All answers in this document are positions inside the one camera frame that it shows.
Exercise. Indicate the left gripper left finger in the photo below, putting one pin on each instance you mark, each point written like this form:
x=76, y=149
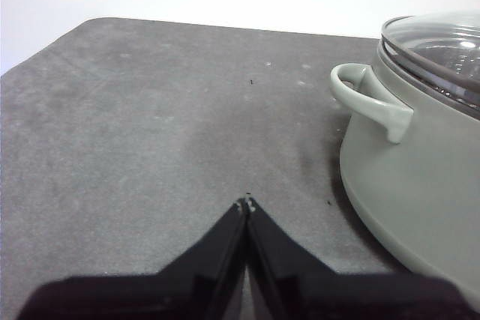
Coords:
x=187, y=290

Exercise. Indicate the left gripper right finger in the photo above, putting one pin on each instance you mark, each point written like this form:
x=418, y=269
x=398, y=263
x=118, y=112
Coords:
x=318, y=297

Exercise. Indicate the glass lid with green knob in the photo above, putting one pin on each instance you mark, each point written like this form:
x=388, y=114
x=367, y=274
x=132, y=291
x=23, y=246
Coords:
x=431, y=39

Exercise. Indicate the pale green electric steamer pot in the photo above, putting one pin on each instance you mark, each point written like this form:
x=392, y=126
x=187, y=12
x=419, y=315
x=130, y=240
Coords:
x=412, y=185

